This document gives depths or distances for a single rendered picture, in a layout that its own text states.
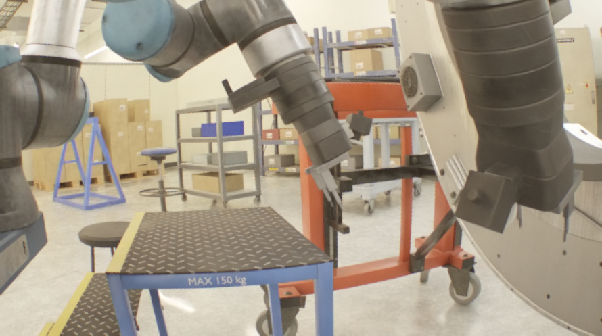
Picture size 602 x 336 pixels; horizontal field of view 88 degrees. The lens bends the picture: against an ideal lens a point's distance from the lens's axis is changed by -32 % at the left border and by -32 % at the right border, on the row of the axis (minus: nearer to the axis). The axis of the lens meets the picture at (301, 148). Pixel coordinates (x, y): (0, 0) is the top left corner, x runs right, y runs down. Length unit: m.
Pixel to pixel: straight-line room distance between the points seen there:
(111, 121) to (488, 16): 7.01
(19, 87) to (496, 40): 0.61
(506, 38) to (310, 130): 0.39
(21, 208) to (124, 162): 6.68
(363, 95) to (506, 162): 1.32
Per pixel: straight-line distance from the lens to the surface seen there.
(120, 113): 7.24
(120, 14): 0.49
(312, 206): 1.53
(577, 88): 5.32
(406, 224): 1.71
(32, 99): 0.67
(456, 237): 1.87
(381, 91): 1.61
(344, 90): 1.55
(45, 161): 6.59
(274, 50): 0.57
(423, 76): 1.05
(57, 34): 0.76
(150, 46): 0.48
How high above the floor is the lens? 0.85
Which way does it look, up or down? 4 degrees down
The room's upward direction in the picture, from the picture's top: 3 degrees counter-clockwise
